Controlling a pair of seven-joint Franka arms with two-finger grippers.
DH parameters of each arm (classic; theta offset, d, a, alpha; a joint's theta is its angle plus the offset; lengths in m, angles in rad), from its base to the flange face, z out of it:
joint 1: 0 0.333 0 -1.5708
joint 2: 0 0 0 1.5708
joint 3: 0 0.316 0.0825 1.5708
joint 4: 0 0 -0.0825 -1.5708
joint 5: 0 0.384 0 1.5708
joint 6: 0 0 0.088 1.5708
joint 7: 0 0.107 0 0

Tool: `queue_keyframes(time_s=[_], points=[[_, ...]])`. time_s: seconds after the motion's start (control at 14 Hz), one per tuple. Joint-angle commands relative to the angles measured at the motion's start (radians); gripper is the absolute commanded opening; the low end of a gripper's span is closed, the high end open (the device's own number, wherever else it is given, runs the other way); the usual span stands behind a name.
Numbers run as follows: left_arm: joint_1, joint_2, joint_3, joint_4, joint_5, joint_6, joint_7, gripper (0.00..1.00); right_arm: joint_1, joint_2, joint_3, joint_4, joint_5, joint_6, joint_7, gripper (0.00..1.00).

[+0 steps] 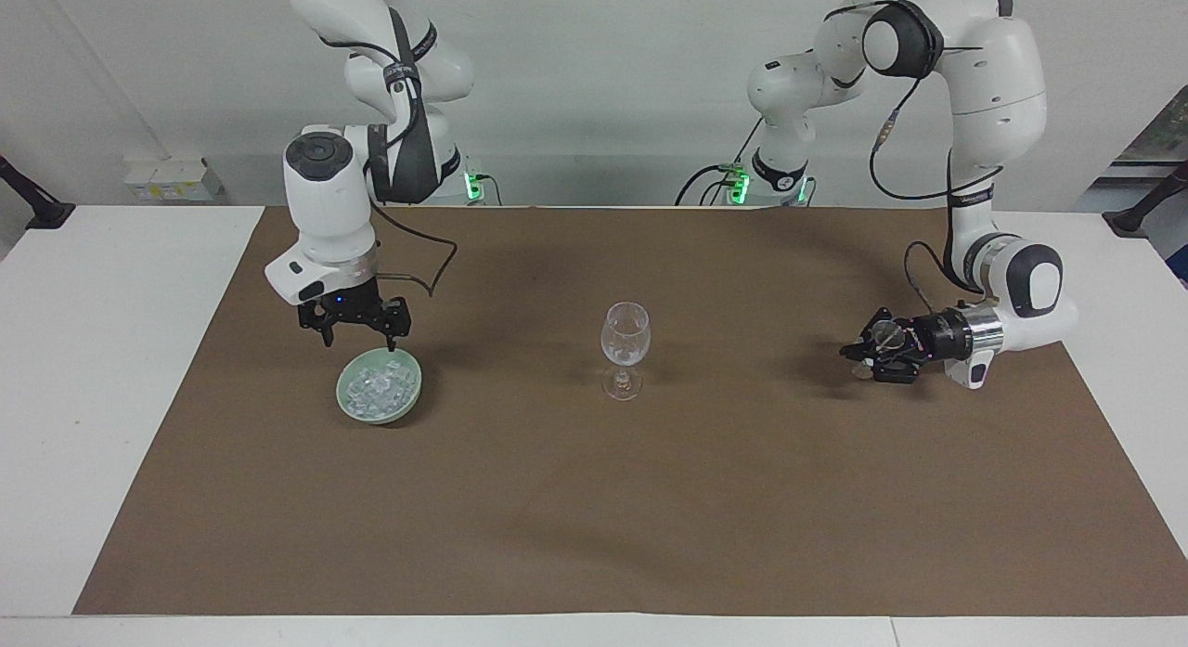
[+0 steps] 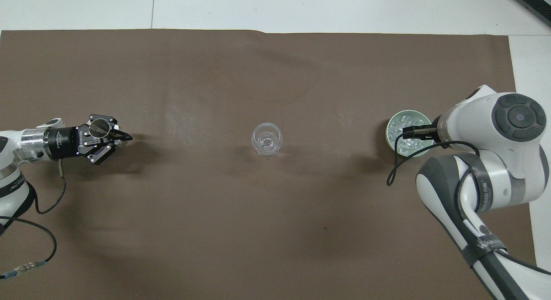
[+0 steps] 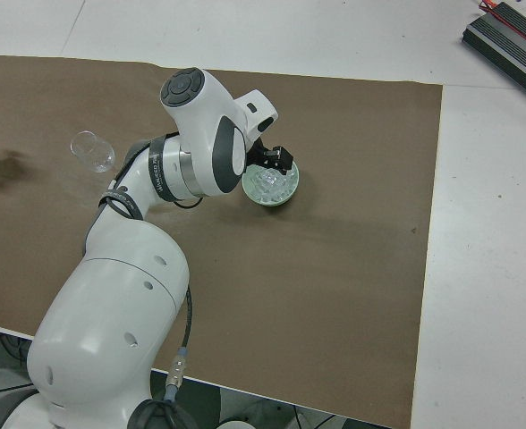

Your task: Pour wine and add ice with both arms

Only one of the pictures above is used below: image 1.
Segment white power strip box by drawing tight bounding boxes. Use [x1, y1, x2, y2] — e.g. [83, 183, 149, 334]
[123, 157, 226, 203]

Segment clear ice cubes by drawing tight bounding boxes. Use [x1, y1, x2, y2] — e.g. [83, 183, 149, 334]
[348, 364, 416, 414]

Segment clear wine glass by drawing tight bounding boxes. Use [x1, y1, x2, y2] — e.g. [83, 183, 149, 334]
[600, 302, 652, 402]

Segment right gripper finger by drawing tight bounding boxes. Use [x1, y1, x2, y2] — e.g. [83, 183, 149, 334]
[297, 302, 338, 349]
[374, 296, 413, 354]

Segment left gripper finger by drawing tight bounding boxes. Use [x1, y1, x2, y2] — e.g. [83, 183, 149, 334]
[859, 307, 918, 343]
[839, 343, 922, 385]

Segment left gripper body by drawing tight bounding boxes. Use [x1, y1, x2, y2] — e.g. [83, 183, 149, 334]
[905, 309, 973, 366]

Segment black cable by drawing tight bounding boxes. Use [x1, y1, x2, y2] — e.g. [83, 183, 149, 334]
[369, 204, 458, 298]
[904, 240, 949, 316]
[869, 76, 1005, 202]
[674, 118, 764, 207]

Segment black stand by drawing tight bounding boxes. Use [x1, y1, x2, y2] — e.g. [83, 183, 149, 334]
[0, 155, 76, 231]
[1103, 160, 1188, 238]

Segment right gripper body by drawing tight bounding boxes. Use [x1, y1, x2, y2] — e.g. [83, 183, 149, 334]
[303, 278, 389, 332]

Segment green ceramic bowl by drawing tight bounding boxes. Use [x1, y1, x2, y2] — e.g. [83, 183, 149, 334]
[336, 347, 423, 426]

